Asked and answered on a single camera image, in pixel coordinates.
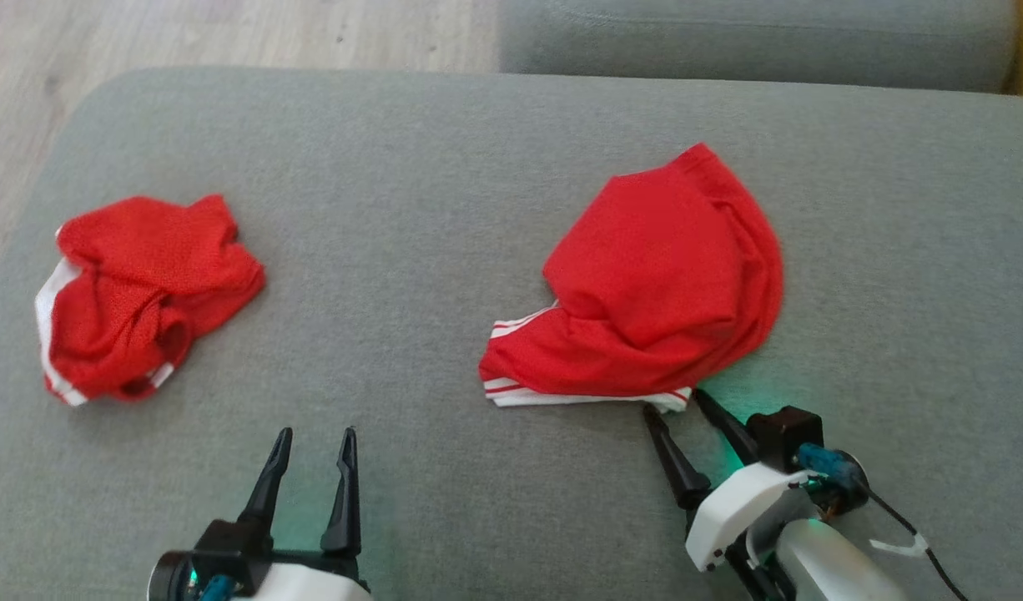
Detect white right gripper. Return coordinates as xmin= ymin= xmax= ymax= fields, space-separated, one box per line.
xmin=643 ymin=389 xmax=821 ymax=573

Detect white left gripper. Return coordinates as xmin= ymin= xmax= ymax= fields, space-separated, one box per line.
xmin=232 ymin=427 xmax=372 ymax=601

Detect white right cable tag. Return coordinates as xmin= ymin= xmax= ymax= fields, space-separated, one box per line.
xmin=869 ymin=534 xmax=930 ymax=558

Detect grey sofa back cushion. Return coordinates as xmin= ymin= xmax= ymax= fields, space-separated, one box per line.
xmin=496 ymin=0 xmax=1020 ymax=94

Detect red shorts with white stripes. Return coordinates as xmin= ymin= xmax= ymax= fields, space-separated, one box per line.
xmin=34 ymin=194 xmax=266 ymax=407

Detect grey sofa seat cushion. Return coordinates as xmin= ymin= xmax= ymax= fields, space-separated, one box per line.
xmin=0 ymin=67 xmax=1023 ymax=601

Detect red jersey with white sleeves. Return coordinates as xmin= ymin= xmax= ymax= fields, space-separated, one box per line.
xmin=478 ymin=142 xmax=785 ymax=412

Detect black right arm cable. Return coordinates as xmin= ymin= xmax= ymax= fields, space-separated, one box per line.
xmin=862 ymin=488 xmax=971 ymax=601

